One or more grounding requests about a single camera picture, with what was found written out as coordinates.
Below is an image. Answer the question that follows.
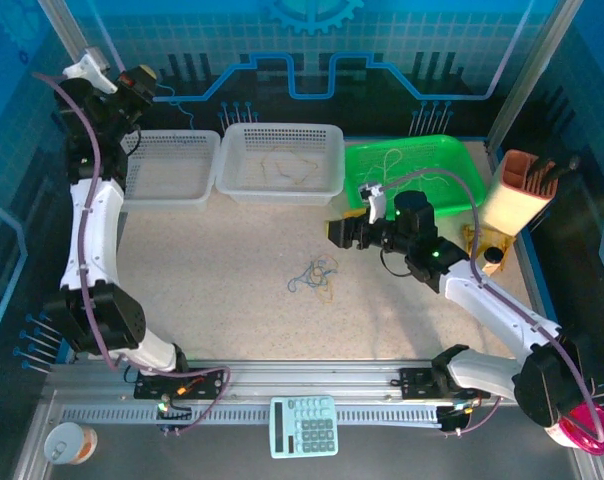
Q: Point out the thin blue cable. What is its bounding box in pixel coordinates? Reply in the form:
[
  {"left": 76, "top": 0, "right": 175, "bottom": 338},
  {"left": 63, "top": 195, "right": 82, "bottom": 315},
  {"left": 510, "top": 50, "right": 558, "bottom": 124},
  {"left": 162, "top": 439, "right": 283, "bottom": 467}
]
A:
[
  {"left": 286, "top": 257, "right": 341, "bottom": 294},
  {"left": 154, "top": 82, "right": 196, "bottom": 133}
]

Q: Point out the green perforated plastic basket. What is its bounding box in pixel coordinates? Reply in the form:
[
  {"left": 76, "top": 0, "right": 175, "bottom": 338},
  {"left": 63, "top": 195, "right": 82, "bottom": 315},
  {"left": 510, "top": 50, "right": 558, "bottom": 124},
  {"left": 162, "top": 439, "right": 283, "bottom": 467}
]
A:
[{"left": 344, "top": 134, "right": 488, "bottom": 219}]

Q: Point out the white perforated plastic basket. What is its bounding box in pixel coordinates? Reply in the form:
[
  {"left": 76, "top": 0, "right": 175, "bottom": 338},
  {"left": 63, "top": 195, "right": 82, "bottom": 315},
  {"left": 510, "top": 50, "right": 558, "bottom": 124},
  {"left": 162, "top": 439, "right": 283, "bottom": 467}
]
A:
[
  {"left": 116, "top": 129, "right": 223, "bottom": 212},
  {"left": 216, "top": 122, "right": 348, "bottom": 205}
]

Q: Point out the small bottle black cap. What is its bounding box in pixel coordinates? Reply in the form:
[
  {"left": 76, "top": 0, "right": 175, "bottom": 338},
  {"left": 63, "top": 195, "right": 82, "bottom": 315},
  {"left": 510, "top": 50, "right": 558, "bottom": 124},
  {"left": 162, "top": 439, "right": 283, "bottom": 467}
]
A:
[{"left": 482, "top": 246, "right": 505, "bottom": 276}]

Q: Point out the cream pink utensil holder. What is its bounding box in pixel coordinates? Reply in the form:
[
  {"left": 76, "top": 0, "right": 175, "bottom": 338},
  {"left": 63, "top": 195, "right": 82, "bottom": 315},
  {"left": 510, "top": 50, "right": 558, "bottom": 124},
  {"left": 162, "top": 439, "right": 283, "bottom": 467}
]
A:
[{"left": 481, "top": 149, "right": 559, "bottom": 237}]

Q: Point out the black controller board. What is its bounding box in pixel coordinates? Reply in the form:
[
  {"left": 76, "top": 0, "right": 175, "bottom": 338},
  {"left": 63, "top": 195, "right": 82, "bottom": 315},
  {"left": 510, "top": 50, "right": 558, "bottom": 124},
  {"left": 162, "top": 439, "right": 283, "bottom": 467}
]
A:
[
  {"left": 155, "top": 397, "right": 193, "bottom": 434},
  {"left": 437, "top": 402, "right": 476, "bottom": 435}
]

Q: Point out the light blue calculator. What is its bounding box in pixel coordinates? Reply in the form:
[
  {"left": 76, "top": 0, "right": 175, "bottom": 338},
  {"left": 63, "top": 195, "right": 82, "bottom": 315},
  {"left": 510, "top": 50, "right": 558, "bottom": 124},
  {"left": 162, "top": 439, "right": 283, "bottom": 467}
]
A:
[{"left": 269, "top": 395, "right": 340, "bottom": 459}]

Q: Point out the white cup pink lid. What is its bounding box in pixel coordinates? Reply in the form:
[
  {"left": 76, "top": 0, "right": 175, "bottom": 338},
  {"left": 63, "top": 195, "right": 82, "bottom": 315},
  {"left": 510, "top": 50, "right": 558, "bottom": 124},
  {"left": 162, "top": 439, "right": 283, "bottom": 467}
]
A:
[{"left": 546, "top": 404, "right": 604, "bottom": 457}]

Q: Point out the aluminium frame post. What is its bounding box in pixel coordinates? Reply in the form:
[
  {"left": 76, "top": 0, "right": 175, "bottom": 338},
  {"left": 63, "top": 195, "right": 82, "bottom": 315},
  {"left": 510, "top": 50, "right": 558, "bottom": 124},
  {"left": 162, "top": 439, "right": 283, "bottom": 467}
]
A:
[
  {"left": 486, "top": 0, "right": 583, "bottom": 151},
  {"left": 36, "top": 0, "right": 133, "bottom": 132}
]

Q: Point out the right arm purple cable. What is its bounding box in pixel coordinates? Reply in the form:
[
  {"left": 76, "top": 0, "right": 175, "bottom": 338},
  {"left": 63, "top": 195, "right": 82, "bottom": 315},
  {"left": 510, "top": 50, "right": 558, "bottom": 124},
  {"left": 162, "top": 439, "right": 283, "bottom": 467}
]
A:
[{"left": 381, "top": 169, "right": 604, "bottom": 446}]

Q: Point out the dark utensil handle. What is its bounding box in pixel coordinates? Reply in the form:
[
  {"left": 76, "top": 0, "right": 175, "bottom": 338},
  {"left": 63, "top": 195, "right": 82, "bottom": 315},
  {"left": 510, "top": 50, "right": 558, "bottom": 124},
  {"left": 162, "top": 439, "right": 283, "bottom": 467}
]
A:
[
  {"left": 526, "top": 158, "right": 554, "bottom": 194},
  {"left": 541, "top": 155, "right": 582, "bottom": 184}
]

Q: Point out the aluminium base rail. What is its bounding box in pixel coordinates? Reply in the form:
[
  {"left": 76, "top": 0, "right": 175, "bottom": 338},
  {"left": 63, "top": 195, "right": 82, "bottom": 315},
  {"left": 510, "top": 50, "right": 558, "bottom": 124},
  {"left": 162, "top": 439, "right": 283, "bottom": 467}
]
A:
[{"left": 46, "top": 357, "right": 533, "bottom": 406}]

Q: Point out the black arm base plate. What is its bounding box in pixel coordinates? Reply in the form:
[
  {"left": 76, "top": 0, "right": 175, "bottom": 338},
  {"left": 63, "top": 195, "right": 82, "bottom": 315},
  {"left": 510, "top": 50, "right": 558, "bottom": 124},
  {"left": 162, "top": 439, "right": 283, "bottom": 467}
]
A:
[
  {"left": 398, "top": 367, "right": 492, "bottom": 401},
  {"left": 133, "top": 367, "right": 227, "bottom": 401}
]

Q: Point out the slotted grey cable duct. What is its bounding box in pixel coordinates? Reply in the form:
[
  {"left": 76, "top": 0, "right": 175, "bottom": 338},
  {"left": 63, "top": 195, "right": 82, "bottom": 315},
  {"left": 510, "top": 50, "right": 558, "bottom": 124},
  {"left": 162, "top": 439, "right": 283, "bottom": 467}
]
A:
[{"left": 61, "top": 405, "right": 443, "bottom": 427}]

